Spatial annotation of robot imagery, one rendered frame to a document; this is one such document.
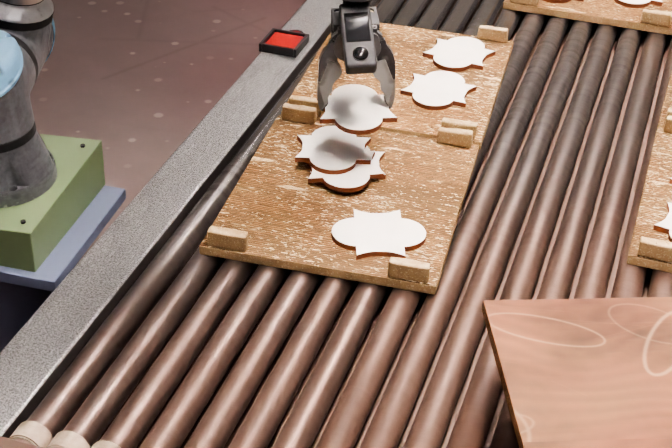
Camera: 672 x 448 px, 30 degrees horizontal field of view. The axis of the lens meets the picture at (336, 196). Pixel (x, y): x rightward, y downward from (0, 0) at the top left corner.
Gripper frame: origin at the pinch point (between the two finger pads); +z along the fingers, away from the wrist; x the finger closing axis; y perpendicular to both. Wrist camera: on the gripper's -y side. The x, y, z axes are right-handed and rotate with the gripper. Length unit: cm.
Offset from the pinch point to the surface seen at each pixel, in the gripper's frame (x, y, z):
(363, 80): -3.8, 29.0, 11.3
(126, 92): 59, 199, 107
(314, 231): 7.7, -19.2, 9.9
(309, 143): 7.3, 1.8, 7.5
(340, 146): 2.4, 0.8, 7.7
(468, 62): -23.9, 34.2, 11.0
